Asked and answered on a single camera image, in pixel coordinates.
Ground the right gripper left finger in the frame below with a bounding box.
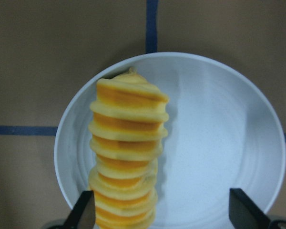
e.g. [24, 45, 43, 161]
[46, 191, 96, 229]

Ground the blue plate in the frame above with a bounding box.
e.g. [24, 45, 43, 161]
[54, 52, 286, 229]

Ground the striped bread loaf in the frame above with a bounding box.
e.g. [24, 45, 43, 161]
[88, 69, 169, 229]

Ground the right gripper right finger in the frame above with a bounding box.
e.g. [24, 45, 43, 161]
[228, 188, 286, 229]

